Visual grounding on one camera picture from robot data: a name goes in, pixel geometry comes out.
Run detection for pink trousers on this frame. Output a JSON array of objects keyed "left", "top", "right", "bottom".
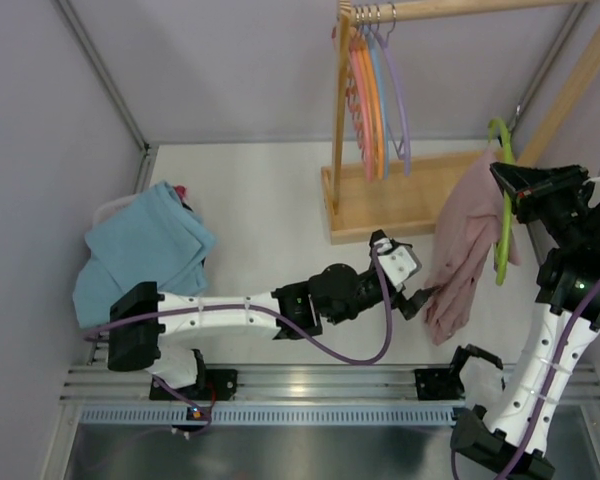
[{"left": 424, "top": 150, "right": 503, "bottom": 345}]

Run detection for green clothes hanger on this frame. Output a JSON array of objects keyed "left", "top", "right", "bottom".
[{"left": 488, "top": 117, "right": 518, "bottom": 287}]

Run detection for purple clothes hanger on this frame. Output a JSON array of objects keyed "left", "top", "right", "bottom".
[{"left": 374, "top": 2, "right": 412, "bottom": 177}]

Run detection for blue trousers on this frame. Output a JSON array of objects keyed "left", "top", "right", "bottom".
[{"left": 73, "top": 182, "right": 216, "bottom": 329}]

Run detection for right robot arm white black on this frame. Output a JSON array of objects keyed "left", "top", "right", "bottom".
[{"left": 450, "top": 163, "right": 600, "bottom": 479}]

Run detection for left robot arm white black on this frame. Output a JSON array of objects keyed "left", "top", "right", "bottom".
[{"left": 107, "top": 263, "right": 435, "bottom": 389}]

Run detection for blue clothes hanger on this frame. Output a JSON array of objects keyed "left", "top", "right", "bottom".
[{"left": 366, "top": 27, "right": 389, "bottom": 180}]

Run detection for pink clothes hanger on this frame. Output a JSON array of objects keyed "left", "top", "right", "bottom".
[{"left": 332, "top": 17, "right": 374, "bottom": 181}]

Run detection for orange clothes hanger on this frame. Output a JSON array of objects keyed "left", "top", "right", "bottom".
[{"left": 354, "top": 27, "right": 380, "bottom": 181}]

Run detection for wooden clothes rack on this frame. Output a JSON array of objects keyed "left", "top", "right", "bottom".
[{"left": 321, "top": 1, "right": 600, "bottom": 245}]

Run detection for pink patterned garment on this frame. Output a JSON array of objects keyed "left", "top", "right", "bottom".
[{"left": 174, "top": 185, "right": 190, "bottom": 210}]

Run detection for white laundry basket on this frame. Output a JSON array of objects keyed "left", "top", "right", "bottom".
[{"left": 92, "top": 195, "right": 136, "bottom": 227}]

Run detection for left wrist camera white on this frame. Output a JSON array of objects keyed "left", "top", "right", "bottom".
[{"left": 369, "top": 230, "right": 422, "bottom": 290}]

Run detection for aluminium mounting rail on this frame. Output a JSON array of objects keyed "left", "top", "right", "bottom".
[{"left": 60, "top": 365, "right": 464, "bottom": 427}]

